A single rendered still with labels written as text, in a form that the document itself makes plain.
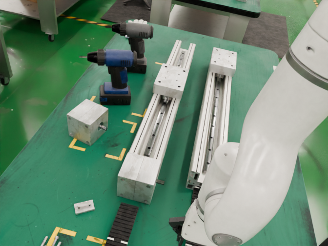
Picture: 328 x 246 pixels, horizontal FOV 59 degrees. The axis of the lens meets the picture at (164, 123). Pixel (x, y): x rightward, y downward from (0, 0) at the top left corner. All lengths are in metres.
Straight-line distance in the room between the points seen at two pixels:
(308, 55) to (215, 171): 0.23
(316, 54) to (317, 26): 0.03
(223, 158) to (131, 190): 0.39
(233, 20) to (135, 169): 1.91
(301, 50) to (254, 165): 0.16
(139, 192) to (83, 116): 0.31
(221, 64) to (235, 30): 1.29
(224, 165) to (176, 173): 0.47
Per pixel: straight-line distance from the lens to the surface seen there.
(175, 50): 1.39
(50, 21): 3.14
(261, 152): 0.42
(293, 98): 0.38
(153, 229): 0.82
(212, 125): 1.05
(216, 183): 0.50
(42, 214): 0.85
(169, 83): 1.08
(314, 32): 0.37
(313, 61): 0.37
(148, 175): 0.79
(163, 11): 2.56
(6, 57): 2.48
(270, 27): 4.55
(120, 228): 0.78
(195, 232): 0.65
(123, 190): 0.83
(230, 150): 0.51
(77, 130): 0.97
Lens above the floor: 1.50
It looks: 42 degrees down
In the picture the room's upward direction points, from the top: 11 degrees clockwise
